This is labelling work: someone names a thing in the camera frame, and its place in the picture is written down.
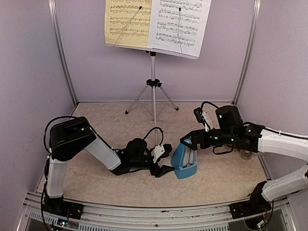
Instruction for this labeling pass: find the left aluminium frame post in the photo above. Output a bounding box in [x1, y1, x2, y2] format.
[48, 0, 79, 108]

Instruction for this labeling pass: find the white patterned mug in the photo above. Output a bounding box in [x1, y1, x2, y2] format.
[239, 149, 255, 160]

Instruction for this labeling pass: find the white sheet music page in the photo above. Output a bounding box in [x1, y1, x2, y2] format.
[148, 0, 211, 58]

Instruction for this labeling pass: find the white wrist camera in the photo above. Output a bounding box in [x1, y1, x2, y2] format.
[193, 107, 213, 132]
[151, 143, 172, 163]

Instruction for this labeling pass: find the white perforated music stand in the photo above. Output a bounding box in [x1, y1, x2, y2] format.
[104, 0, 212, 145]

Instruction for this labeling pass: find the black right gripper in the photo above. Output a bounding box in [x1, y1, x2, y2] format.
[180, 128, 236, 151]

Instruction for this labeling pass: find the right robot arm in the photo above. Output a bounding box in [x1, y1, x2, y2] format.
[180, 105, 308, 214]

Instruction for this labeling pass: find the right aluminium frame post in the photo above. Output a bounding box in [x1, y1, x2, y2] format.
[233, 0, 261, 105]

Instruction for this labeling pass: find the yellow sheet music page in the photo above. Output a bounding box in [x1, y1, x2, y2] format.
[104, 0, 152, 48]

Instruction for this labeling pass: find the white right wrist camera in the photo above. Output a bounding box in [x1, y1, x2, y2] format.
[193, 107, 213, 132]

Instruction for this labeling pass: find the aluminium frame post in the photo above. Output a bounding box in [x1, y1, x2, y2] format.
[48, 0, 79, 108]
[233, 0, 261, 105]

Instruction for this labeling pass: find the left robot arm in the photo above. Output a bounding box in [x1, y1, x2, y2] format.
[41, 116, 174, 218]

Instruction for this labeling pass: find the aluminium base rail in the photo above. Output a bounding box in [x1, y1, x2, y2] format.
[13, 192, 299, 231]

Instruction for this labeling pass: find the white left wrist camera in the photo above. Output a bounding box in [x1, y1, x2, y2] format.
[151, 143, 172, 163]

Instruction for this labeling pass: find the blue and white box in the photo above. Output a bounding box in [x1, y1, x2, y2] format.
[171, 143, 197, 180]

